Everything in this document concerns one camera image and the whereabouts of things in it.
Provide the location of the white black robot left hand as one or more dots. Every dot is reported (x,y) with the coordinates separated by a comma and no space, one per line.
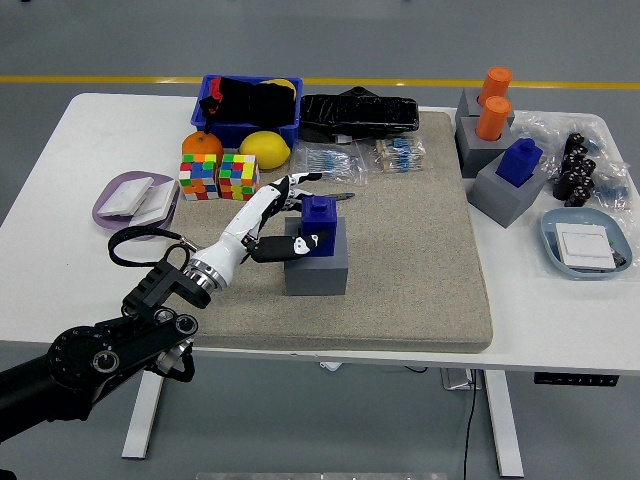
(235,235)

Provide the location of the blue square seal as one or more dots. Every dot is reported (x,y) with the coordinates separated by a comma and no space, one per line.
(517,162)
(325,215)

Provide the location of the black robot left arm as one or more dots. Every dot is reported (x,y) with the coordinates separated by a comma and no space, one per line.
(75,360)

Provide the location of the grey seal holder block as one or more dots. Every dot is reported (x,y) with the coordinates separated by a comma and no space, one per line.
(475,155)
(467,105)
(315,280)
(500,200)

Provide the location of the orange cylinder seal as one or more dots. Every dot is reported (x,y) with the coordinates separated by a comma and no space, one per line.
(492,117)
(496,82)

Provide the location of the multicolour puzzle cube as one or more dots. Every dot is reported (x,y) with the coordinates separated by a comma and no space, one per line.
(197,175)
(239,175)

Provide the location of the yellow lemon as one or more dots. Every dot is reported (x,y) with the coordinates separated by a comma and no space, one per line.
(262,149)

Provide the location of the orange fruit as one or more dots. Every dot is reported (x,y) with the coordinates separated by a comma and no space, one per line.
(200,146)

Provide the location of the blue plastic bin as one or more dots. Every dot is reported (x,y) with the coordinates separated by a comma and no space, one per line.
(260,135)

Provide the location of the black pen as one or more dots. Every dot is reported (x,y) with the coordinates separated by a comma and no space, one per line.
(345,196)

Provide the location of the clear bag of blue resistors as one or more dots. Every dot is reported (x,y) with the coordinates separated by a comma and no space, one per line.
(340,162)

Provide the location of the purple tray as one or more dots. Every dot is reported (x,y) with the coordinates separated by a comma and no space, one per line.
(107,196)

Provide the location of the black cloth bag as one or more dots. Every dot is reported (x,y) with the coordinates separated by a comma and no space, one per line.
(250,102)

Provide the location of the yellow item in bin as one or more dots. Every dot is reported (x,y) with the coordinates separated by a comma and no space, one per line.
(280,82)

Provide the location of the grey-brown fabric mat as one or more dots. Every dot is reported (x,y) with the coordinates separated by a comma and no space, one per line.
(400,250)

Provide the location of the black wrapped flat package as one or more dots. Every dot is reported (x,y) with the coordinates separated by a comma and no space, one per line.
(360,115)

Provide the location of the clear bag of taped resistors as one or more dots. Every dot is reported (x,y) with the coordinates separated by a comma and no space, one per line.
(400,155)

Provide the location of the white table leg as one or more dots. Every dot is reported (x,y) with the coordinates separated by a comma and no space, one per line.
(140,425)
(502,425)

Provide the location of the grey box under table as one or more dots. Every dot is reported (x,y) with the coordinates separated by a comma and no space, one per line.
(457,379)

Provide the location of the clear plastic bag of parts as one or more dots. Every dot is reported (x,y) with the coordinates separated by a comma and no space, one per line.
(540,125)

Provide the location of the black capacitor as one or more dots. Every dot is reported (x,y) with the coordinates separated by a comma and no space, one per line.
(576,198)
(588,167)
(584,186)
(570,161)
(564,181)
(575,141)

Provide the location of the light blue tray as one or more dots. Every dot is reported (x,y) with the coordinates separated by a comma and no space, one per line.
(575,217)

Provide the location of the black table height controller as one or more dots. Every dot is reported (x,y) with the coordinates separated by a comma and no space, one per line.
(575,379)

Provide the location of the white switch panel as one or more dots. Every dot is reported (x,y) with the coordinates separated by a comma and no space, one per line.
(125,197)
(582,245)
(157,205)

